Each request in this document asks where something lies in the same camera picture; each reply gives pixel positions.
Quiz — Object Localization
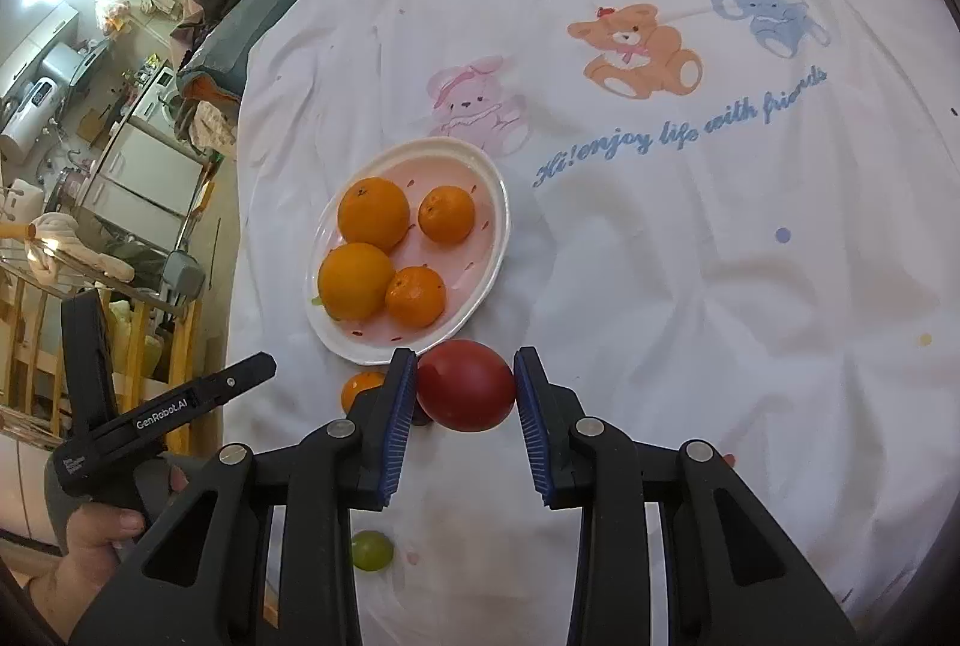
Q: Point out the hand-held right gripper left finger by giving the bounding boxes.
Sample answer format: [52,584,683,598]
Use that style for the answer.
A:
[67,347,419,646]

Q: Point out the floral cloth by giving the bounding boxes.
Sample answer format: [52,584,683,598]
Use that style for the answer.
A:
[174,91,241,155]

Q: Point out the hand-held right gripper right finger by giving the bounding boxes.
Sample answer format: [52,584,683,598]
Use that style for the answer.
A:
[512,347,863,646]

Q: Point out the yellow wooden rack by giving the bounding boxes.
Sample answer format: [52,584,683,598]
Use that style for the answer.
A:
[0,263,207,459]

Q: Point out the white water heater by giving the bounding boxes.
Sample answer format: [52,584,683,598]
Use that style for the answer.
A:
[0,76,62,167]

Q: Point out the hanging plastic bag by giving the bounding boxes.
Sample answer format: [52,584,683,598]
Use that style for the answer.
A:
[96,0,134,33]

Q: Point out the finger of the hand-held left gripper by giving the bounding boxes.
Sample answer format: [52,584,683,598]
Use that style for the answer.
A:
[191,352,277,405]
[61,289,122,428]

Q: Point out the white washing machine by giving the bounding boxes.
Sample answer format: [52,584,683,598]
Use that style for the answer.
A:
[124,64,197,144]

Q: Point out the white upper kitchen cabinets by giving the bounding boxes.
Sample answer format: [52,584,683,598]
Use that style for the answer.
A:
[0,1,80,84]

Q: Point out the grey teal cushion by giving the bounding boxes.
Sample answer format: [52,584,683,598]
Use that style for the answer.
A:
[178,0,331,99]

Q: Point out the green grape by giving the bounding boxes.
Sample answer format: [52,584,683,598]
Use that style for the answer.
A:
[351,530,395,573]

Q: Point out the pink strawberry print plate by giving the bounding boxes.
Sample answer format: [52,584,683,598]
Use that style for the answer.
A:
[304,136,511,366]

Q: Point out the white lower kitchen cabinet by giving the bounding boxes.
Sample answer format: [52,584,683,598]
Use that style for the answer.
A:
[79,121,211,242]

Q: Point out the person's left hand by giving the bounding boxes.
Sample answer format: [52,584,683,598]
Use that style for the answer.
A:
[26,466,190,626]

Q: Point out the large orange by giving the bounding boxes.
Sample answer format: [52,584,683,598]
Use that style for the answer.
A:
[337,175,412,253]
[317,242,396,322]

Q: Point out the red tomato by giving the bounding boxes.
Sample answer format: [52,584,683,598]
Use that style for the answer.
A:
[416,339,516,432]

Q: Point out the silver range hood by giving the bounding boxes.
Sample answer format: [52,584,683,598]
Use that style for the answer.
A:
[37,41,102,92]

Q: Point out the beige towel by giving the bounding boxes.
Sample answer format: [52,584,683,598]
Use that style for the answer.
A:
[26,212,137,285]

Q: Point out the small orange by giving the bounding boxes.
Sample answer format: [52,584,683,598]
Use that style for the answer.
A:
[385,265,448,329]
[341,371,387,414]
[418,185,476,244]

